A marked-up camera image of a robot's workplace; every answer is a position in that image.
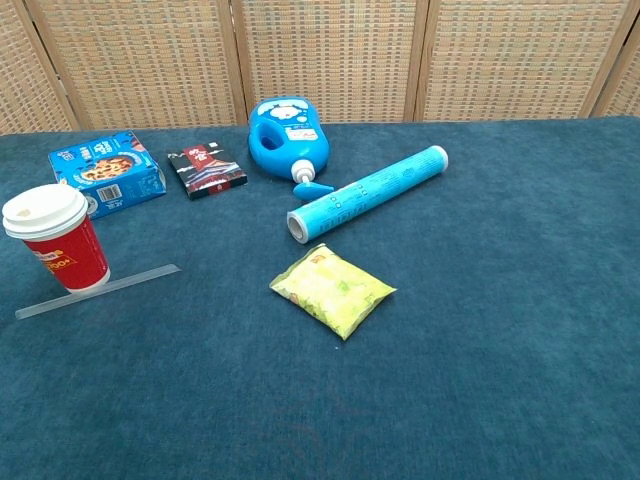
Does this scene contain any light blue cylindrical tube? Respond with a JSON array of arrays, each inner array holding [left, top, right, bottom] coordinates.
[[286, 144, 450, 246]]

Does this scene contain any yellow snack packet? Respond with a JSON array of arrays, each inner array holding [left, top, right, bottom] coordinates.
[[269, 243, 398, 342]]

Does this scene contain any blue felt table cover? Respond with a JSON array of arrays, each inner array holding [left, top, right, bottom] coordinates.
[[0, 115, 640, 480]]

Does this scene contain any woven folding screen panel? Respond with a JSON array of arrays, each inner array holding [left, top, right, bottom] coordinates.
[[24, 0, 249, 132], [414, 0, 640, 123], [592, 29, 640, 119], [0, 0, 79, 136], [229, 0, 431, 126]]

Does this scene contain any blue pump bottle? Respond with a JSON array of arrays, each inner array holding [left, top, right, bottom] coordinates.
[[247, 96, 336, 202]]

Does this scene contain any red paper cup white lid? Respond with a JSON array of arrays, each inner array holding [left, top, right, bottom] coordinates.
[[2, 183, 111, 294]]

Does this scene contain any black red card box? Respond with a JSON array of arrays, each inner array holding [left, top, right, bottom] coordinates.
[[167, 141, 250, 202]]

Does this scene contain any clear plastic straw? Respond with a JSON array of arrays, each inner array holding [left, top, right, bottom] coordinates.
[[14, 263, 181, 321]]

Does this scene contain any blue cookie box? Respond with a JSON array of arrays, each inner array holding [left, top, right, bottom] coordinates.
[[47, 130, 168, 221]]

